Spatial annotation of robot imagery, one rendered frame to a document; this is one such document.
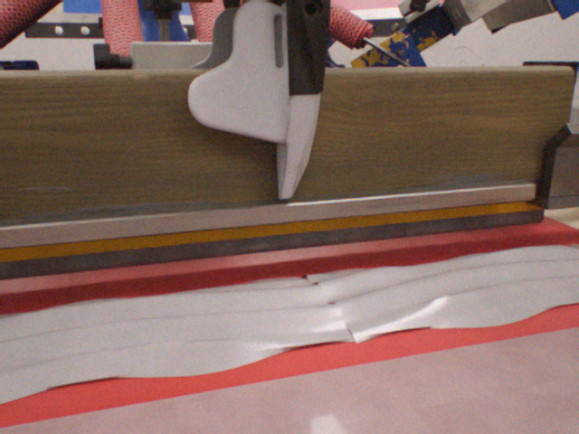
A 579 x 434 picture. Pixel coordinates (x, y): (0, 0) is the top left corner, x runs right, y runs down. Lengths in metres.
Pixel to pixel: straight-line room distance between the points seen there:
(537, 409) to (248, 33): 0.19
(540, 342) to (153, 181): 0.19
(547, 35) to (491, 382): 2.95
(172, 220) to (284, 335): 0.08
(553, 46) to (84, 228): 2.92
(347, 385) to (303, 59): 0.14
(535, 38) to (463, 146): 2.87
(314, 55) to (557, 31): 2.85
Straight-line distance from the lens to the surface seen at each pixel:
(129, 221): 0.26
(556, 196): 0.37
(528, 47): 3.22
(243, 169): 0.28
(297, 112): 0.25
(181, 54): 0.56
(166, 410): 0.20
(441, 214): 0.35
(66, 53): 4.42
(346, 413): 0.19
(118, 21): 0.79
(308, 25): 0.25
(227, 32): 0.31
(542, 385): 0.22
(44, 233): 0.27
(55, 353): 0.23
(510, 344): 0.25
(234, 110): 0.25
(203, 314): 0.25
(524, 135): 0.36
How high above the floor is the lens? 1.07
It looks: 17 degrees down
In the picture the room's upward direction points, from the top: straight up
